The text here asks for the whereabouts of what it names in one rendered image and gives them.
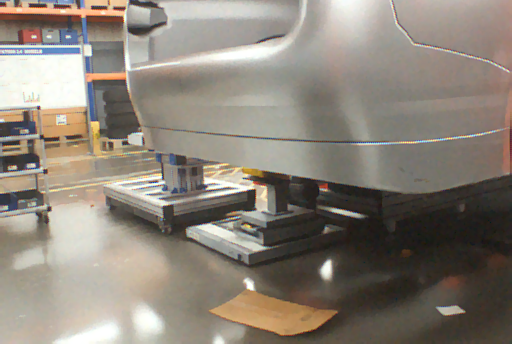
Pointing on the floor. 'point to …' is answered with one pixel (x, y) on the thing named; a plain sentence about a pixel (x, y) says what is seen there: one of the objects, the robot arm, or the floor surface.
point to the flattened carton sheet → (272, 313)
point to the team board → (45, 78)
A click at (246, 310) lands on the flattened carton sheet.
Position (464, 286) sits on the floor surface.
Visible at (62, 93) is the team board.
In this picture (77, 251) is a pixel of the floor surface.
